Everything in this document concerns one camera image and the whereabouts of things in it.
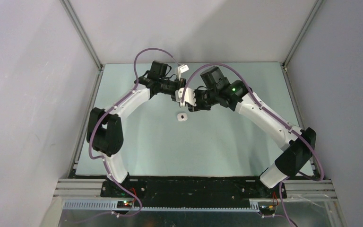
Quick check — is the white earbud charging case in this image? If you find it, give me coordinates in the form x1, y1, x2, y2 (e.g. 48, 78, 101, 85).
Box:
177, 113, 188, 122

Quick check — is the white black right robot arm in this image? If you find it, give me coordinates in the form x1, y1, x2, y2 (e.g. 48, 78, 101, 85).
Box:
180, 63, 317, 198

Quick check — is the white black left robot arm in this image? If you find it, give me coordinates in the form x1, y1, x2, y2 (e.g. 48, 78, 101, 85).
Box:
86, 61, 186, 197

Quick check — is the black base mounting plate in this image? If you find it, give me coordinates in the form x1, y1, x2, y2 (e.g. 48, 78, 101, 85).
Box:
100, 176, 287, 209

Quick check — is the right controller board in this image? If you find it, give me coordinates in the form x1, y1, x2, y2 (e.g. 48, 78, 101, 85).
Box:
259, 205, 277, 213

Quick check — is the controller board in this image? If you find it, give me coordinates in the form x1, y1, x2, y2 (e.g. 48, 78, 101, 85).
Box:
117, 201, 134, 209
259, 205, 277, 213

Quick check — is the left controller board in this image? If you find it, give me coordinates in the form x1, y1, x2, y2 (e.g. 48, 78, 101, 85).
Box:
117, 201, 134, 209

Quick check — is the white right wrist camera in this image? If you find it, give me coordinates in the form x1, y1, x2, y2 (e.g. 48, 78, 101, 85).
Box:
175, 87, 197, 107

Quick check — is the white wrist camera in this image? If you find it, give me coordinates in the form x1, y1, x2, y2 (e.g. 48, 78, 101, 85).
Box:
175, 87, 197, 107
175, 64, 189, 80

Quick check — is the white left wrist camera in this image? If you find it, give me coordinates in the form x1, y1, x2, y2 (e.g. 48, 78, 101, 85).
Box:
175, 64, 189, 80

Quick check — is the aluminium frame post right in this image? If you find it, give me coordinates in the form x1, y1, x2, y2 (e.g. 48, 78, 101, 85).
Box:
281, 0, 325, 73

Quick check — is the aluminium frame post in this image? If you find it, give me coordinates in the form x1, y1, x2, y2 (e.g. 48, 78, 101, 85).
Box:
281, 0, 325, 73
59, 0, 104, 71

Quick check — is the aluminium frame post left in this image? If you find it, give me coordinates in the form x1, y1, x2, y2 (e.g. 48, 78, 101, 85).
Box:
59, 0, 104, 71

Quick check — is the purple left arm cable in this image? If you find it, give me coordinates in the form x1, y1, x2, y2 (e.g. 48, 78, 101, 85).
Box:
88, 48, 180, 218

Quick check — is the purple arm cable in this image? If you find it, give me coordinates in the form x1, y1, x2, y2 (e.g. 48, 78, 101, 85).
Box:
88, 48, 180, 218
181, 63, 325, 226

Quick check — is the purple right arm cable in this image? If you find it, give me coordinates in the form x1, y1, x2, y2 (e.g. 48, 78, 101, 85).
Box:
181, 63, 325, 226

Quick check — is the aluminium front rail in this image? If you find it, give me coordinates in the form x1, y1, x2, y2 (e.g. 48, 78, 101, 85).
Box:
54, 177, 337, 212

